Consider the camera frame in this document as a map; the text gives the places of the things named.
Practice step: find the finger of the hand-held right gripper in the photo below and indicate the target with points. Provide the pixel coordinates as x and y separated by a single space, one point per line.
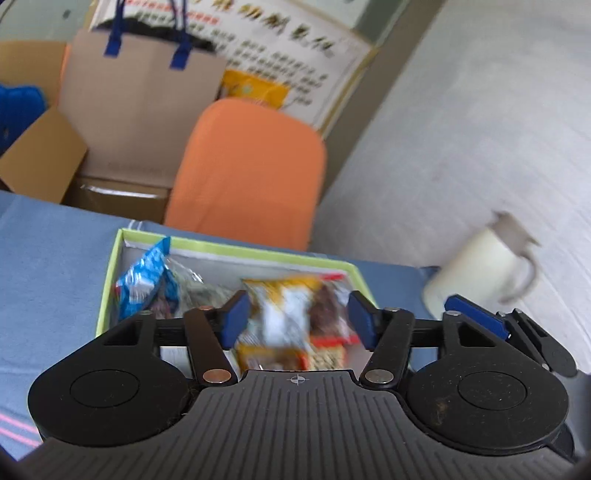
480 318

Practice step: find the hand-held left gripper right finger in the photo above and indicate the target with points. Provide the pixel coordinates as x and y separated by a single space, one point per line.
362 323

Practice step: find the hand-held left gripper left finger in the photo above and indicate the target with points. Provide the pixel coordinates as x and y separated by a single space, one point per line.
235 321

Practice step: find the white yellow snack packet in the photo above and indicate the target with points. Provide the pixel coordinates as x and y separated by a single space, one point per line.
277 309

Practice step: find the green cardboard box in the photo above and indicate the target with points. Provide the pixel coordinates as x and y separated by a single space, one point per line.
107 295

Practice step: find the dark brown snack packet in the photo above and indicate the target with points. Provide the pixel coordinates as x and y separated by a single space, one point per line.
330 304

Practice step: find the red checked snack packet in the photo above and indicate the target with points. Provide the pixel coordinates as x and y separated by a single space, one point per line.
332 353

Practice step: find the cream thermos mug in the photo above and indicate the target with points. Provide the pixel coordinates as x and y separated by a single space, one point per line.
475 267

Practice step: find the orange brown snack packet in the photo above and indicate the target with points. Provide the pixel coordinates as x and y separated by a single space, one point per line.
272 359

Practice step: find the blue white snack packet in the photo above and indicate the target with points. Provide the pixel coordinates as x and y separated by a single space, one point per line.
143 277

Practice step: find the orange chair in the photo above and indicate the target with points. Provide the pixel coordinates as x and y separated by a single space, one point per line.
249 175

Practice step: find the brown taped carton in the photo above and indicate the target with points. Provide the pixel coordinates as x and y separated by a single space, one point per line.
120 203

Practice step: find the blue tablecloth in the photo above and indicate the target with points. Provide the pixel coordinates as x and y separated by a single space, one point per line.
46 277

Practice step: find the yellow plastic bag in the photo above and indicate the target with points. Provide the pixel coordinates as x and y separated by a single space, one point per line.
258 90

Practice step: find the open cardboard box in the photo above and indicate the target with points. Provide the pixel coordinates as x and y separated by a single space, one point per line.
41 157

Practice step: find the blue plastic object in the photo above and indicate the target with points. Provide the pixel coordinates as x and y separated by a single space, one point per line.
18 115

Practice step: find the wall poster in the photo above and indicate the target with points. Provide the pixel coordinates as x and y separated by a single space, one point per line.
295 60

